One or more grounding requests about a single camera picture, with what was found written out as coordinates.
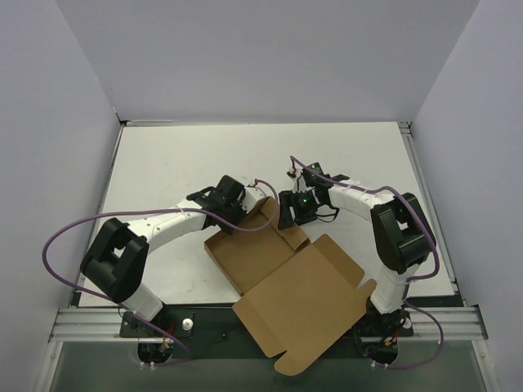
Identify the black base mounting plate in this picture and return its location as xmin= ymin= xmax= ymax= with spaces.
xmin=118 ymin=303 xmax=413 ymax=365

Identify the aluminium front frame rail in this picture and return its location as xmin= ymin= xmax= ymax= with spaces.
xmin=50 ymin=306 xmax=488 ymax=342

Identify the brown cardboard box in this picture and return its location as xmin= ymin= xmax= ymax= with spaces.
xmin=204 ymin=198 xmax=376 ymax=376

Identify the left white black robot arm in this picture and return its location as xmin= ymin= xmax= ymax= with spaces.
xmin=80 ymin=176 xmax=266 ymax=336

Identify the aluminium side rail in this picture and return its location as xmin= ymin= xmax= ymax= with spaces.
xmin=76 ymin=120 xmax=127 ymax=299
xmin=397 ymin=122 xmax=462 ymax=297

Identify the purple cable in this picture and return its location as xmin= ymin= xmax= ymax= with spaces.
xmin=288 ymin=154 xmax=446 ymax=371
xmin=42 ymin=178 xmax=281 ymax=327

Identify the right aluminium side rail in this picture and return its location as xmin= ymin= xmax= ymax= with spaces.
xmin=397 ymin=122 xmax=462 ymax=297

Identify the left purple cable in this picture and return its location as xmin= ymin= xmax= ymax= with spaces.
xmin=42 ymin=178 xmax=281 ymax=327

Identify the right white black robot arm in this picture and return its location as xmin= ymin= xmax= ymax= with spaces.
xmin=278 ymin=175 xmax=436 ymax=314

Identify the left aluminium side rail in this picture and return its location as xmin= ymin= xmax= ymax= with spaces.
xmin=76 ymin=120 xmax=127 ymax=299

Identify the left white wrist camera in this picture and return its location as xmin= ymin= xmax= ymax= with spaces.
xmin=241 ymin=186 xmax=267 ymax=214

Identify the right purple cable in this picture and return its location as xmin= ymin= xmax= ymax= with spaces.
xmin=288 ymin=154 xmax=446 ymax=371

